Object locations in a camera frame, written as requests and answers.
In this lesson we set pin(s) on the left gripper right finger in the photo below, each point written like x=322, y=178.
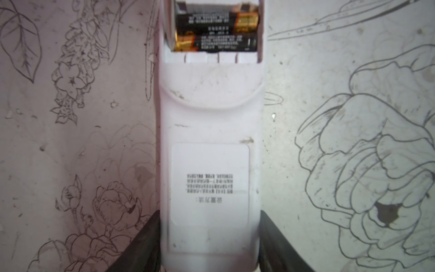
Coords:
x=276, y=254

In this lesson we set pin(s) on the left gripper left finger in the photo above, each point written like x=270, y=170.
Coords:
x=143, y=254

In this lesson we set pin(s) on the white remote control with batteries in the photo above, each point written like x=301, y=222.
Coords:
x=211, y=106

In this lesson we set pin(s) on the black gold AAA battery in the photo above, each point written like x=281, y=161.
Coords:
x=217, y=23
x=217, y=43

